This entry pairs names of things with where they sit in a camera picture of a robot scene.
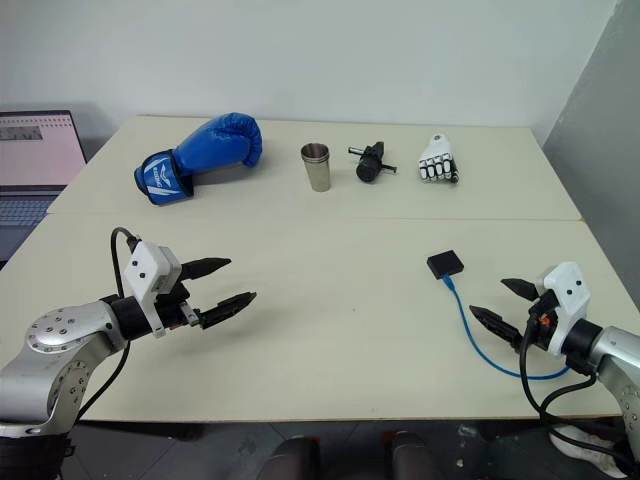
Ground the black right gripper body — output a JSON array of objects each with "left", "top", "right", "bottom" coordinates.
[{"left": 524, "top": 289, "right": 559, "bottom": 350}]

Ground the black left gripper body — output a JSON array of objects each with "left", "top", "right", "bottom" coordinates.
[{"left": 154, "top": 279, "right": 205, "bottom": 332}]

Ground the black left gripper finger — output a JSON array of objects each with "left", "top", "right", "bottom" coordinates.
[
  {"left": 199, "top": 291, "right": 258, "bottom": 331},
  {"left": 180, "top": 257, "right": 233, "bottom": 282}
]

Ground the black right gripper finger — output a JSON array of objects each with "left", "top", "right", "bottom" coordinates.
[
  {"left": 500, "top": 277, "right": 541, "bottom": 303},
  {"left": 468, "top": 304, "right": 527, "bottom": 349}
]

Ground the black rectangular block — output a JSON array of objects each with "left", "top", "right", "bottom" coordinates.
[{"left": 426, "top": 248, "right": 466, "bottom": 280}]

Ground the blue boxing glove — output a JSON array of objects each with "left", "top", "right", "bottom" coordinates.
[{"left": 132, "top": 112, "right": 264, "bottom": 207}]

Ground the white cloth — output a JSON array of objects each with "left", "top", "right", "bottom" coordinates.
[{"left": 549, "top": 424, "right": 629, "bottom": 477}]

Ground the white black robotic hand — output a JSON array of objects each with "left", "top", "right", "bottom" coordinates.
[{"left": 416, "top": 133, "right": 462, "bottom": 187}]

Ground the black cylindrical motor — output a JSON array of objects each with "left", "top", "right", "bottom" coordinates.
[{"left": 347, "top": 141, "right": 400, "bottom": 184}]

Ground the grey laptop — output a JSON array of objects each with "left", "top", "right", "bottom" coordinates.
[{"left": 0, "top": 109, "right": 89, "bottom": 264}]

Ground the blue cable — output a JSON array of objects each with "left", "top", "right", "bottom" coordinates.
[{"left": 439, "top": 277, "right": 572, "bottom": 381}]

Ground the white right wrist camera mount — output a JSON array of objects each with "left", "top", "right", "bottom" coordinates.
[{"left": 534, "top": 261, "right": 592, "bottom": 357}]

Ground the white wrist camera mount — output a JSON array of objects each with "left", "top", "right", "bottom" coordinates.
[
  {"left": 123, "top": 241, "right": 183, "bottom": 339},
  {"left": 534, "top": 261, "right": 592, "bottom": 357}
]

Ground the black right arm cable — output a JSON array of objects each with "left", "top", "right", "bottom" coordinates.
[{"left": 517, "top": 314, "right": 631, "bottom": 446}]

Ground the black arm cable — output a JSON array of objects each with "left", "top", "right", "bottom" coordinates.
[
  {"left": 74, "top": 226, "right": 141, "bottom": 419},
  {"left": 517, "top": 314, "right": 631, "bottom": 446}
]

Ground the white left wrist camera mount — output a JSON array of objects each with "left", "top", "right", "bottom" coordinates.
[{"left": 123, "top": 241, "right": 183, "bottom": 339}]

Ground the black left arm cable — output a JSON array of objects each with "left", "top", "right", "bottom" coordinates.
[{"left": 74, "top": 226, "right": 141, "bottom": 419}]

